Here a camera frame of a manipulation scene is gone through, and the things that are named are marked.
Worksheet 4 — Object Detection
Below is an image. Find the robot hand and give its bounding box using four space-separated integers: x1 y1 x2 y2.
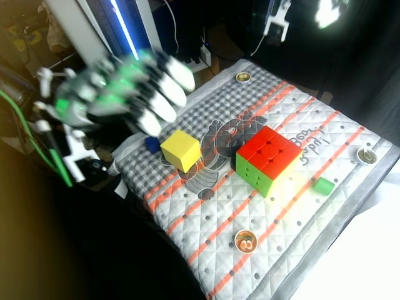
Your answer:
54 51 196 137

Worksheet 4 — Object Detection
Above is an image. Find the yellow cube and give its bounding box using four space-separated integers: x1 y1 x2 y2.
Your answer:
159 129 201 173

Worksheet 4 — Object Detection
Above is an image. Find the small blue cube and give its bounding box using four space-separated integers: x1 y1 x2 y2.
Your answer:
144 136 162 154

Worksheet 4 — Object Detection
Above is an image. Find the large Rubik's cube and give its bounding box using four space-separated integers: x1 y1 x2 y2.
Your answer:
235 125 303 198

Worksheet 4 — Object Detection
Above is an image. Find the white computer tower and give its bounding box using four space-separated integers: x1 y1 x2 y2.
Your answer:
74 0 163 62

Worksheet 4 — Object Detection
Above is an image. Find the white power strip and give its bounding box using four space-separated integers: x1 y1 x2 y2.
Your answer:
184 43 215 74

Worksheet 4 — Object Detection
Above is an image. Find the grey quilt with bear print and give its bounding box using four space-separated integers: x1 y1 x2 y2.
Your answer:
111 58 394 300

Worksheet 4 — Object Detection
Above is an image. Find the toy soup bowl with eggs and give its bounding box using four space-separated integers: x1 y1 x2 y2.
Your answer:
234 229 259 254

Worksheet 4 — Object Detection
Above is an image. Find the green toy cylinder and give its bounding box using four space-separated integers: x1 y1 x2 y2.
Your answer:
313 176 335 196

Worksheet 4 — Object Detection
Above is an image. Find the black curtain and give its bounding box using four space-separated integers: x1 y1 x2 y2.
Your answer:
324 0 400 144

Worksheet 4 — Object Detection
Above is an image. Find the white toy bowl with spoon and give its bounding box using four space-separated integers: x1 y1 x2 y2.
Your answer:
356 147 377 166

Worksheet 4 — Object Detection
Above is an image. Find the green cable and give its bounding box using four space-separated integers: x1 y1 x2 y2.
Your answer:
0 89 74 188

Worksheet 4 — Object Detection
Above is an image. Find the white cable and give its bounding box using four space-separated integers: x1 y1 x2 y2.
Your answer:
161 0 181 59
249 29 268 57

